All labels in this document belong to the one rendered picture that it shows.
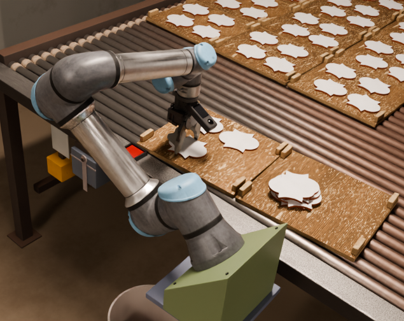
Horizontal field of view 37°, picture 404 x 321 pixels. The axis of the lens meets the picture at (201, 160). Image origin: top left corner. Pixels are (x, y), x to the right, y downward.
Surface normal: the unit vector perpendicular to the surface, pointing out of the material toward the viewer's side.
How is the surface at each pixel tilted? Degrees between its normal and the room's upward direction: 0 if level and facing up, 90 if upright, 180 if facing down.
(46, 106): 96
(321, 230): 0
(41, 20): 90
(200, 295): 90
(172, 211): 88
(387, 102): 0
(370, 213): 0
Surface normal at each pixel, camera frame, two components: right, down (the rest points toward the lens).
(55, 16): 0.79, 0.42
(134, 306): 0.45, 0.52
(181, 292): -0.62, 0.43
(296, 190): 0.08, -0.80
